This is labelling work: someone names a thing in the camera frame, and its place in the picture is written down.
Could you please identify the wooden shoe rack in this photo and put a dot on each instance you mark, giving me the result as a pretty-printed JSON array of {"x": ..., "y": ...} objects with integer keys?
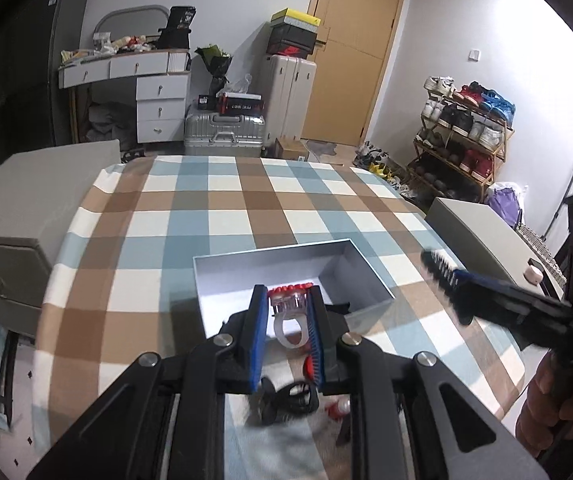
[{"x": 463, "y": 139}]

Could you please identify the silver suitcase lying flat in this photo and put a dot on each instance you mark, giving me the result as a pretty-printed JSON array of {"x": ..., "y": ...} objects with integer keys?
[{"x": 212, "y": 134}]

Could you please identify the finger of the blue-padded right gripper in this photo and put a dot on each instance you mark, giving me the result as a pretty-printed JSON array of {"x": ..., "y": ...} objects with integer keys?
[{"x": 440, "y": 269}]

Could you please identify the silver open cardboard box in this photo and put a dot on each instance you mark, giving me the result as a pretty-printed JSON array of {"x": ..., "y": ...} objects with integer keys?
[{"x": 291, "y": 284}]

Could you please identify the white desk with drawers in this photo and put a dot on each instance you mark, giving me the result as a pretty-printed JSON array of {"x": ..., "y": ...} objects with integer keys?
[{"x": 156, "y": 83}]

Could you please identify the black claw hair clip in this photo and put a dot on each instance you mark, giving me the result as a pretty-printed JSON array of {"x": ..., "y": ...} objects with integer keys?
[{"x": 294, "y": 400}]

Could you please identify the plaid bed blanket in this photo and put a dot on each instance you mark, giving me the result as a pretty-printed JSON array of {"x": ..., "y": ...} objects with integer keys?
[{"x": 161, "y": 251}]

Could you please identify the red round badge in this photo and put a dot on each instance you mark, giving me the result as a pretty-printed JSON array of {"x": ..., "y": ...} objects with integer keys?
[{"x": 309, "y": 368}]

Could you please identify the beige upright suitcase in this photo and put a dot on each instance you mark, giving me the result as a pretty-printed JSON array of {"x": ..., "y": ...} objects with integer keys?
[{"x": 286, "y": 86}]

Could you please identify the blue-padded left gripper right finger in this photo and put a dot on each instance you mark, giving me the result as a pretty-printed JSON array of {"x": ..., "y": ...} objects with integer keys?
[{"x": 334, "y": 363}]

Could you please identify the stacked shoe boxes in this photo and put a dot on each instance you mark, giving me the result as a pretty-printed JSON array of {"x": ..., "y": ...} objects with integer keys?
[{"x": 293, "y": 33}]

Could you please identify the black red box on suitcase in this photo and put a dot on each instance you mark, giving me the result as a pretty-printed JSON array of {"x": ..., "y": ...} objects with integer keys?
[{"x": 240, "y": 104}]

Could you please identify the white round flag badge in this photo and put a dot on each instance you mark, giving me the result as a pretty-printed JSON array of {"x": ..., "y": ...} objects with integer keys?
[{"x": 338, "y": 409}]

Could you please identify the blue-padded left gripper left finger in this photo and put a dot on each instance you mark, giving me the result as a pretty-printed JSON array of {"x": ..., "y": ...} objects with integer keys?
[{"x": 241, "y": 343}]

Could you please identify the grey bedside cabinet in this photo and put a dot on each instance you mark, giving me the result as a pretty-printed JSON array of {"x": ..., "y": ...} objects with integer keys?
[{"x": 40, "y": 192}]

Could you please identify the black refrigerator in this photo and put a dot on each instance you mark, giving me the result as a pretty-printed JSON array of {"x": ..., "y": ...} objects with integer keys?
[{"x": 34, "y": 111}]

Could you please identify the person's right hand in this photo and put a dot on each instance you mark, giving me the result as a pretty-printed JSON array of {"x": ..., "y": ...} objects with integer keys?
[{"x": 540, "y": 414}]

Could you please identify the wooden door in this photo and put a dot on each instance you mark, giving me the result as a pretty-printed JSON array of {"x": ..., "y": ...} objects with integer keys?
[{"x": 353, "y": 45}]

